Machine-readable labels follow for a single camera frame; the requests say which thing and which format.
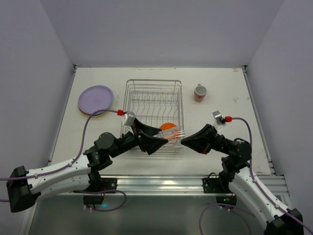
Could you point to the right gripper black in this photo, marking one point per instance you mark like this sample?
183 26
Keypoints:
211 138

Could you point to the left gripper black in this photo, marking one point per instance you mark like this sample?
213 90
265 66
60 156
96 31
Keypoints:
138 134

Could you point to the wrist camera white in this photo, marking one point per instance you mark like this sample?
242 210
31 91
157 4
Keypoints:
128 119
219 121

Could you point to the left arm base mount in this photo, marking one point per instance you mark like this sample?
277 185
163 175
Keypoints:
95 193

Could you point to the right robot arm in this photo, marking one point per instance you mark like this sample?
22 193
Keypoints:
238 177

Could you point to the aluminium mounting rail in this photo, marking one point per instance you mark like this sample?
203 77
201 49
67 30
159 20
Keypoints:
162 185

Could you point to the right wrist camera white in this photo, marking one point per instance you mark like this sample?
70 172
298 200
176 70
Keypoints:
219 121

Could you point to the purple plate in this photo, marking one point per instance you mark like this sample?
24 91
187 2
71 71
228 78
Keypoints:
95 98

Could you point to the pink mug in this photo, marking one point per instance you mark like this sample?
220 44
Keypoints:
200 93

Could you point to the metal wire dish rack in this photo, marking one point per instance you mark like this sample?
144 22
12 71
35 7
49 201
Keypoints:
155 102

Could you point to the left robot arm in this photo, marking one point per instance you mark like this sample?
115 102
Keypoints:
25 187

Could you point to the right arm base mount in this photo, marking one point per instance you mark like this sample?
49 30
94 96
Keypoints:
214 184

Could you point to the clear glass cup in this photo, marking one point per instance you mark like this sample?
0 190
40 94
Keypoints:
181 136

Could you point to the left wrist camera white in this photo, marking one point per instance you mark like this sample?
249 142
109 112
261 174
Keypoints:
128 119

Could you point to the orange bowl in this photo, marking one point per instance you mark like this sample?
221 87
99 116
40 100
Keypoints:
168 126

